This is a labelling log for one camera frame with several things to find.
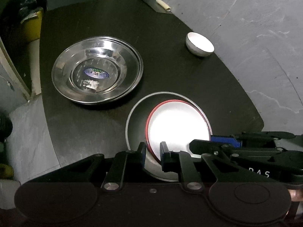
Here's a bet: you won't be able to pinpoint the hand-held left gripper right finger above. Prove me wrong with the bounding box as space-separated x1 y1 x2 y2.
160 141 239 192

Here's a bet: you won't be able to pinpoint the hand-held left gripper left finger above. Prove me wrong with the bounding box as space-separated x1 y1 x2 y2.
31 142 147 193

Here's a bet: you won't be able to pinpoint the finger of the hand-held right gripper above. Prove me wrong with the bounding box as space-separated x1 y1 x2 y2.
189 139 288 158
210 131 297 148

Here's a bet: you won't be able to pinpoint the white plate with red rim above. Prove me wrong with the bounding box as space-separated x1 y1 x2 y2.
145 100 211 162

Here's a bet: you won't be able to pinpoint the deep stainless steel bowl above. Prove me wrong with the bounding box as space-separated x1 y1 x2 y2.
125 91 213 182

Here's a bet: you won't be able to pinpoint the white ceramic bowl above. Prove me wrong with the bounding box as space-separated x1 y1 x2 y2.
185 32 215 57

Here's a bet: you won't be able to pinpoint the person's right hand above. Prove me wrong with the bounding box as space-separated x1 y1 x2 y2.
289 189 303 202

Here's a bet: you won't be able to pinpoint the yellow container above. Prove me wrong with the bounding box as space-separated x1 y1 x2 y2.
0 164 15 180

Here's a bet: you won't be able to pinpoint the white plastic jug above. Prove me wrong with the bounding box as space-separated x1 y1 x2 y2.
0 180 22 210

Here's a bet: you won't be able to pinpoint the yellow bin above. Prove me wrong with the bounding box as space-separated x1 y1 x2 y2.
20 7 44 43

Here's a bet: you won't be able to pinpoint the cream cylindrical handle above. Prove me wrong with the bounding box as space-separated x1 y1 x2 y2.
156 0 171 12

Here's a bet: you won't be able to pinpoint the worn door frame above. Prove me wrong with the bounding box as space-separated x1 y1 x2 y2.
0 38 32 100

